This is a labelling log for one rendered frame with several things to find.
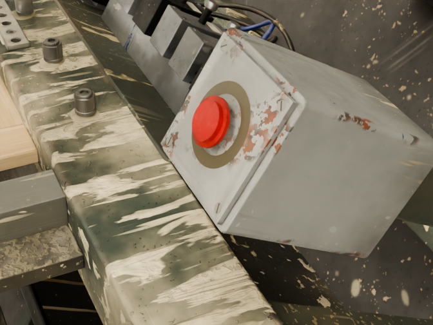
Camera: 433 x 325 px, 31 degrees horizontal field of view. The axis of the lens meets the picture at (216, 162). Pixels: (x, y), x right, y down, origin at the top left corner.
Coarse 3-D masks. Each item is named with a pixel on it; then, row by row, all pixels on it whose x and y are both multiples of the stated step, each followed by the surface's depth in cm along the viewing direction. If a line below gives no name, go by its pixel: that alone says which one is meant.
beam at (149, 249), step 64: (0, 64) 102; (64, 64) 101; (64, 128) 90; (128, 128) 90; (64, 192) 82; (128, 192) 81; (128, 256) 74; (192, 256) 74; (128, 320) 69; (192, 320) 68; (256, 320) 68
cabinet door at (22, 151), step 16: (0, 80) 103; (0, 96) 100; (0, 112) 97; (16, 112) 97; (0, 128) 95; (16, 128) 95; (0, 144) 92; (16, 144) 92; (32, 144) 92; (0, 160) 90; (16, 160) 91; (32, 160) 92
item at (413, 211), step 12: (432, 168) 70; (432, 180) 71; (420, 192) 71; (432, 192) 72; (408, 204) 71; (420, 204) 72; (432, 204) 73; (408, 216) 72; (420, 216) 73; (432, 216) 74
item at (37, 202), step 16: (32, 176) 84; (48, 176) 84; (0, 192) 82; (16, 192) 82; (32, 192) 82; (48, 192) 82; (0, 208) 80; (16, 208) 80; (32, 208) 81; (48, 208) 82; (64, 208) 83; (0, 224) 80; (16, 224) 81; (32, 224) 82; (48, 224) 83; (64, 224) 84; (0, 240) 82
